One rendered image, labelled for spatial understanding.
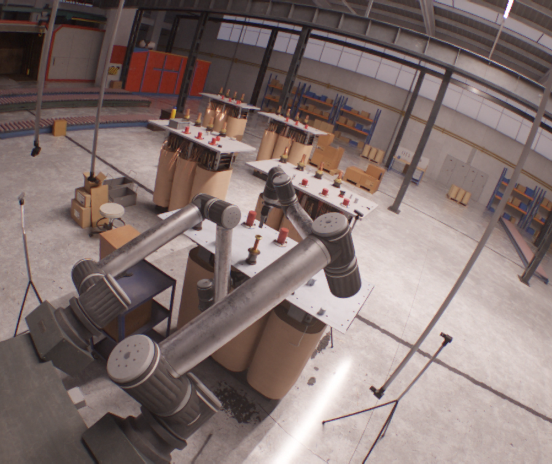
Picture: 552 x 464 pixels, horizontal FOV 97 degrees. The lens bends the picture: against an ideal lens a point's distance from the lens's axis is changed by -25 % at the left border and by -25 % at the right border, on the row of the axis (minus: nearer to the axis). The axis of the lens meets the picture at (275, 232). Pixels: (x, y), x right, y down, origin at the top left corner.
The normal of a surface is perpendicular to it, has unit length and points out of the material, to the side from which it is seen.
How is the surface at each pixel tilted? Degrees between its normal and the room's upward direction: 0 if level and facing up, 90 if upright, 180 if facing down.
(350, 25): 90
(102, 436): 30
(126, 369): 36
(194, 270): 90
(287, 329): 90
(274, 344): 90
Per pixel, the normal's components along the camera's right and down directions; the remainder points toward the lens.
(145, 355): -0.21, -0.80
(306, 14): -0.50, 0.25
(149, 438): 0.22, -0.42
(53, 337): -0.06, -0.65
